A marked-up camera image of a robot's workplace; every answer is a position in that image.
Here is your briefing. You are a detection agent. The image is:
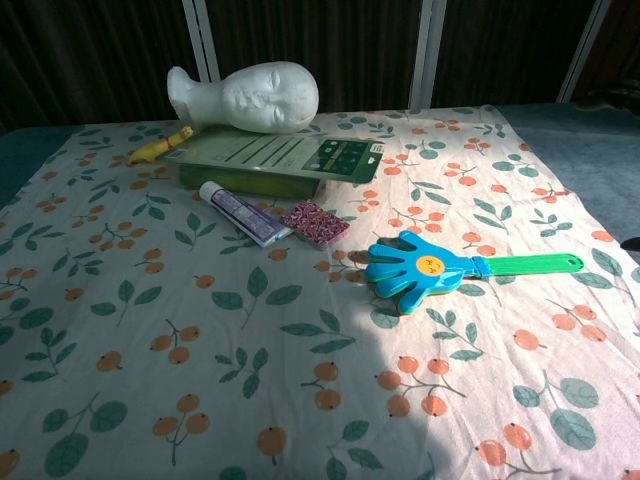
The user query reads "blue hand clapper green handle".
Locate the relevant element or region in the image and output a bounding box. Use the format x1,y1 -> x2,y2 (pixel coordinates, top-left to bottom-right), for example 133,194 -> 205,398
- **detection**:
360,229 -> 585,316

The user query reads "floral fruit print tablecloth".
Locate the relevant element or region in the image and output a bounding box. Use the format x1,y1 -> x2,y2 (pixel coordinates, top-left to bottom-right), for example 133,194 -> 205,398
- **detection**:
0,103 -> 640,480

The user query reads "pink patterned small box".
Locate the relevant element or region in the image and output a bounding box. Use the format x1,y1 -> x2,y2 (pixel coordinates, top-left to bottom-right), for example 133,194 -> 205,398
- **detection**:
279,199 -> 351,250

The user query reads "green packaged box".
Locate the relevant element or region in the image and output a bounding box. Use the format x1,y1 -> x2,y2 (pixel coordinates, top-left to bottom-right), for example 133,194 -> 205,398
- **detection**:
158,127 -> 386,199

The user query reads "white purple toothpaste tube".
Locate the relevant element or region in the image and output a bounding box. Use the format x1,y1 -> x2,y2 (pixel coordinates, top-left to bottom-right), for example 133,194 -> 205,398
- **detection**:
198,180 -> 295,249

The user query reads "white foam mannequin head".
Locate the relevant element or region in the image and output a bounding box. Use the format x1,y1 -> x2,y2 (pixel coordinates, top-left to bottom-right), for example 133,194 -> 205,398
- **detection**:
166,61 -> 321,135

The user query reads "yellow banana toy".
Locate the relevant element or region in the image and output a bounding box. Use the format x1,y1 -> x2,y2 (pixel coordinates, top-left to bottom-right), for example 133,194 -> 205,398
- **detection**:
127,125 -> 195,167

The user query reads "white frame post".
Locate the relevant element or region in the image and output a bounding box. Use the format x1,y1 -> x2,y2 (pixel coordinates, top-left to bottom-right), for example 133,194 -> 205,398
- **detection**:
556,0 -> 612,104
181,0 -> 222,81
408,0 -> 447,109

